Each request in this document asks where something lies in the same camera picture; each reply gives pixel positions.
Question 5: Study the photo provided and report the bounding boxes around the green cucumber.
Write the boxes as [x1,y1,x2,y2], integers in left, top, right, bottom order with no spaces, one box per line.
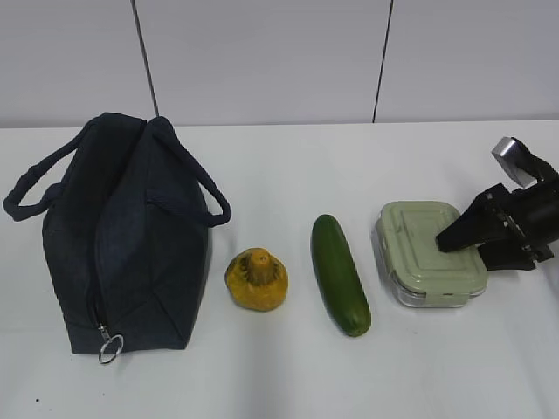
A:
[311,214,372,338]

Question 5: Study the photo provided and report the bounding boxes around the glass container with green lid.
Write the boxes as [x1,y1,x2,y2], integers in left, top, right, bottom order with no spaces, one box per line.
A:
[375,201,488,308]

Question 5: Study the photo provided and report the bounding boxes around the silver zipper pull ring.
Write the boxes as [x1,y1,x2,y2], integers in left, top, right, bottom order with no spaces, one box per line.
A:
[98,325,126,365]

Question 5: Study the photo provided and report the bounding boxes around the dark blue fabric lunch bag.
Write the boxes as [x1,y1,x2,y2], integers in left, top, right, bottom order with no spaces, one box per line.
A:
[3,113,231,363]

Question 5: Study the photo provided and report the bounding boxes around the yellow orange toy pumpkin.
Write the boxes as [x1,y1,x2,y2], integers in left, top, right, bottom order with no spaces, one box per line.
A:
[224,248,288,312]

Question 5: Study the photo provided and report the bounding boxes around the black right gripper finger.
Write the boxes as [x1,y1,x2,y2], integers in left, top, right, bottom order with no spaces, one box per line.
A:
[436,198,507,253]
[479,242,535,271]

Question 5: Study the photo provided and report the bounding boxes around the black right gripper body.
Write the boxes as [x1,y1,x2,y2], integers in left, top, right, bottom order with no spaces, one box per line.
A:
[476,177,558,262]

